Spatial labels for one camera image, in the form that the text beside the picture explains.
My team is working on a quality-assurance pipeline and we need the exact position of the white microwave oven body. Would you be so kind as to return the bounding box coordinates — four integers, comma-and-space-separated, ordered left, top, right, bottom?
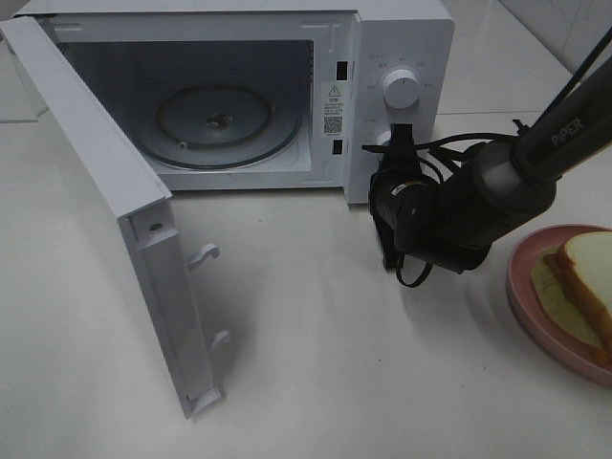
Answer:
11, 1, 454, 204

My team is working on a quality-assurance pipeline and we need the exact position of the pink round plate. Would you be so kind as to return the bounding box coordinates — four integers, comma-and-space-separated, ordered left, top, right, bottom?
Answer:
506, 225, 611, 387

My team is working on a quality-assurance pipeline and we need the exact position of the white warning label sticker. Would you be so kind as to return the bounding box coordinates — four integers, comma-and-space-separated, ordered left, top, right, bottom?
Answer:
320, 80, 347, 138

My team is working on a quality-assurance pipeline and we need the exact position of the upper white power knob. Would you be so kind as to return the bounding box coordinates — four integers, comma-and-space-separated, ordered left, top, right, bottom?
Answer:
382, 67, 421, 109

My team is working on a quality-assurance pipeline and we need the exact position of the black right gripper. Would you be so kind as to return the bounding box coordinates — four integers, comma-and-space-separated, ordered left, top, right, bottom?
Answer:
361, 123, 438, 239

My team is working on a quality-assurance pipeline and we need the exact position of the white bread sandwich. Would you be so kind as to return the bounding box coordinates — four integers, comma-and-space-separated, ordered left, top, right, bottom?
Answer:
531, 230, 611, 367

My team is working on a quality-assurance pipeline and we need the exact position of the glass microwave turntable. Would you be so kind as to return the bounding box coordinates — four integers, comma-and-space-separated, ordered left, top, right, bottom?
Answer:
138, 84, 302, 170

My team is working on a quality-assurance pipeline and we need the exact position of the lower white timer knob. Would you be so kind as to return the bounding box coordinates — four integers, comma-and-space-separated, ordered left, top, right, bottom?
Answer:
376, 130, 391, 146

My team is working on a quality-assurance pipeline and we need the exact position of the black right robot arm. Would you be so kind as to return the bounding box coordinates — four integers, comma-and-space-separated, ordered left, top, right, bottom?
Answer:
364, 33, 611, 287

